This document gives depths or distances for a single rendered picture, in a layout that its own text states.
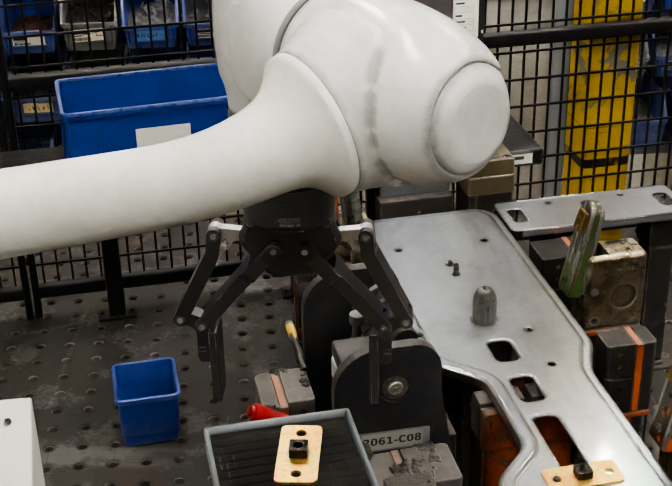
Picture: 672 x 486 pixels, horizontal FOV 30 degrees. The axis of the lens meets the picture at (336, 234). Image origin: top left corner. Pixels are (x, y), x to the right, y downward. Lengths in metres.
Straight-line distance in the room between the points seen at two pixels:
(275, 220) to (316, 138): 0.21
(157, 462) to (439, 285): 0.51
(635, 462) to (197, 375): 0.91
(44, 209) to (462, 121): 0.27
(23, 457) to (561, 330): 0.69
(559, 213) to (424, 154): 1.19
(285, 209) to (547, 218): 1.00
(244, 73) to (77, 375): 1.29
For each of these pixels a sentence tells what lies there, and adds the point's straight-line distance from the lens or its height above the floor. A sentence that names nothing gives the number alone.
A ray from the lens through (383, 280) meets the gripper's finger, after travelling 1.03.
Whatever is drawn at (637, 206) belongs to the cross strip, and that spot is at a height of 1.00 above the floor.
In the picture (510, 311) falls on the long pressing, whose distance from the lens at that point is 1.68.
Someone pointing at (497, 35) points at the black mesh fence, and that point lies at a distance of 2.25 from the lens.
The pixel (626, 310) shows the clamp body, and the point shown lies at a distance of 1.79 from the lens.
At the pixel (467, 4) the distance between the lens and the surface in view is 2.21.
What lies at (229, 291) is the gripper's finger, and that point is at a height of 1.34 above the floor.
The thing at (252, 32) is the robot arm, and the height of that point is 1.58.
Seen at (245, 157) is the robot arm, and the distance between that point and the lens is 0.78.
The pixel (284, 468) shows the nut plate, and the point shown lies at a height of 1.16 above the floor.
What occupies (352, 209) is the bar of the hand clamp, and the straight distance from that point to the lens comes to 1.66.
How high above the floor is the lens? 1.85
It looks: 27 degrees down
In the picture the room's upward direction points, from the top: 1 degrees counter-clockwise
